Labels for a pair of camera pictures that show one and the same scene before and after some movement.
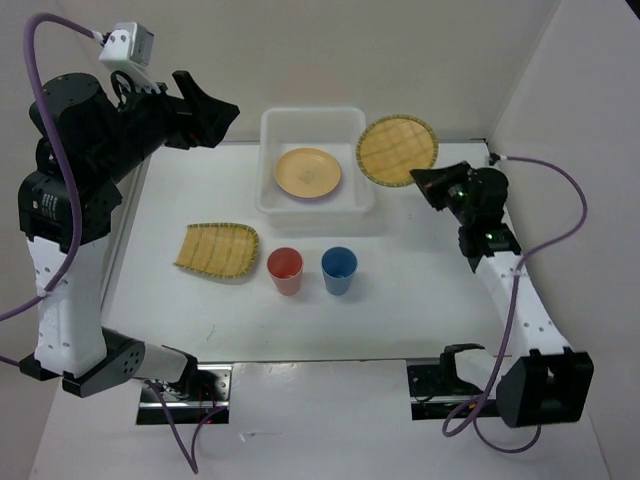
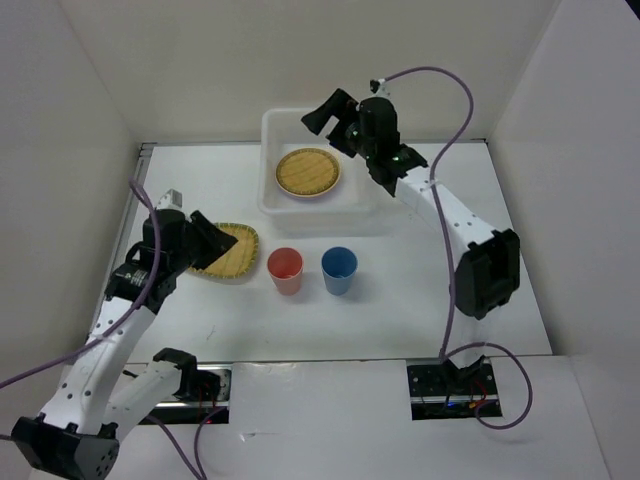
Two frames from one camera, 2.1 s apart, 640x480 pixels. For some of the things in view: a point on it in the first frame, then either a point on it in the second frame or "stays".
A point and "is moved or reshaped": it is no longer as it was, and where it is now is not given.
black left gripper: [197, 120] to [216, 242]
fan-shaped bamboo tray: [219, 249] stays
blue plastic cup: [339, 264] stays
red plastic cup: [285, 266] stays
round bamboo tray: [392, 146] is moved or reshaped
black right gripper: [434, 181] to [341, 105]
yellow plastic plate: [307, 172] stays
